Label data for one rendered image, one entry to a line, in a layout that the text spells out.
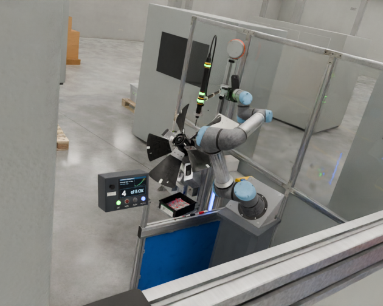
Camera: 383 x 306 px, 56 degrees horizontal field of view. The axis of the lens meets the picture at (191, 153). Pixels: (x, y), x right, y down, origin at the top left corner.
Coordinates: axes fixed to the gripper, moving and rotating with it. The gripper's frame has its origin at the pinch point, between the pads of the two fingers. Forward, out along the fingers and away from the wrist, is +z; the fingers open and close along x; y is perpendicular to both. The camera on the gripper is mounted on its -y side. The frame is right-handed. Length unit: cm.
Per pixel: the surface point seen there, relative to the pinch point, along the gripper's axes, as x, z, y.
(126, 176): -70, -50, 47
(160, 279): -39, -24, 135
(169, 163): -32, 13, 61
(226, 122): 17, 35, 33
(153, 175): -43, 11, 70
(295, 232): 68, -16, 106
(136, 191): -64, -50, 56
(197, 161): -16, -5, 53
